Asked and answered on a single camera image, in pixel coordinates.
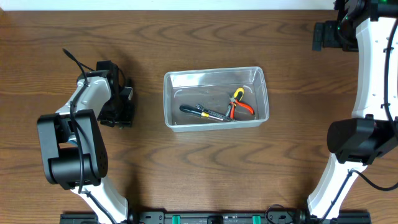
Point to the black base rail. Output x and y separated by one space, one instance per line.
278 217

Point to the red handled pliers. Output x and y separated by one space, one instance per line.
242 105

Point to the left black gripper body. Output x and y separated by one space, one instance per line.
117 111

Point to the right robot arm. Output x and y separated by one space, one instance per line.
368 27

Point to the black slim screwdriver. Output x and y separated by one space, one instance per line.
197 112

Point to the clear plastic container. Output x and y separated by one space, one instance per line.
212 89

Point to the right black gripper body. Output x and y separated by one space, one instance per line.
334 36

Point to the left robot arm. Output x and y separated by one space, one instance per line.
72 148

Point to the silver combination wrench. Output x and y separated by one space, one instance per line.
213 113

